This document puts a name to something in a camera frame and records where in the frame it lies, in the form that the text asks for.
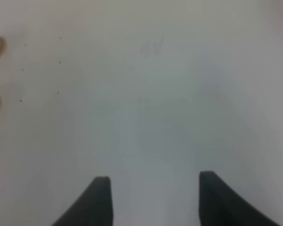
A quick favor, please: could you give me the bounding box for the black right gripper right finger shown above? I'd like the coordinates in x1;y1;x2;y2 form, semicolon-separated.
199;171;277;226

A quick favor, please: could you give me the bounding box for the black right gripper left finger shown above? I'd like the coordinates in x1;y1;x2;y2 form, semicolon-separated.
53;177;114;226

